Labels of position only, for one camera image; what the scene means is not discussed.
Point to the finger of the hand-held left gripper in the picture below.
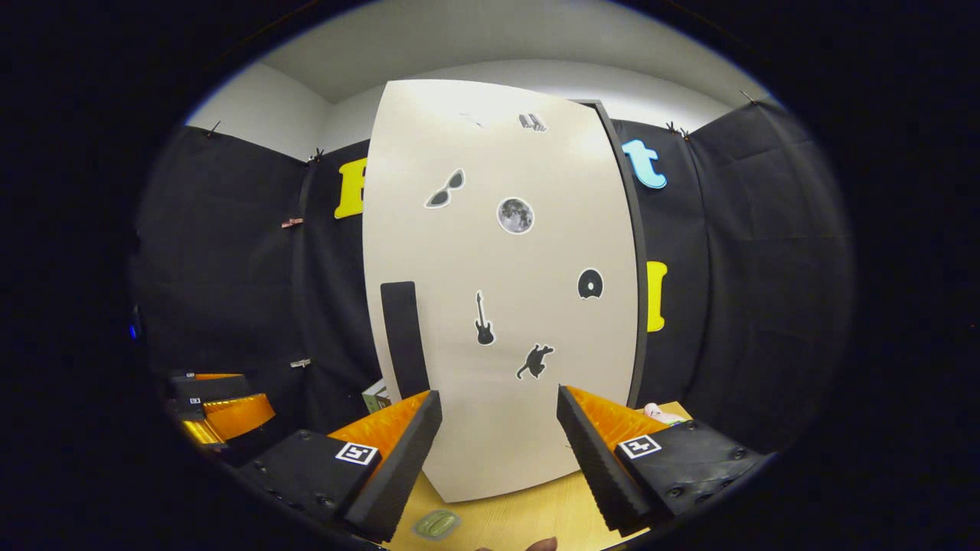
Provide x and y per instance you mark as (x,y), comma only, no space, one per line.
(241,417)
(218,386)

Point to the green coaster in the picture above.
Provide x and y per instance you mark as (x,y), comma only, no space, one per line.
(417,530)

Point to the black backdrop cloth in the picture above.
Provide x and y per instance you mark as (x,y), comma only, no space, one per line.
(766,268)

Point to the beige cabinet door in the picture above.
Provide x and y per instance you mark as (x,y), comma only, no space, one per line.
(521,428)

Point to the black clip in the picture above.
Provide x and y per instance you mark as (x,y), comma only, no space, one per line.
(214,128)
(315,157)
(675,131)
(747,96)

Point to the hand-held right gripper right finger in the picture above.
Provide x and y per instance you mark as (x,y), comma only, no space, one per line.
(597,474)

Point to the pink and green plush toy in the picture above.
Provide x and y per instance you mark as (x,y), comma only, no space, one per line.
(662,415)

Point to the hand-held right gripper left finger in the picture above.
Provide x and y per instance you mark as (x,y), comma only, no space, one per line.
(398,474)

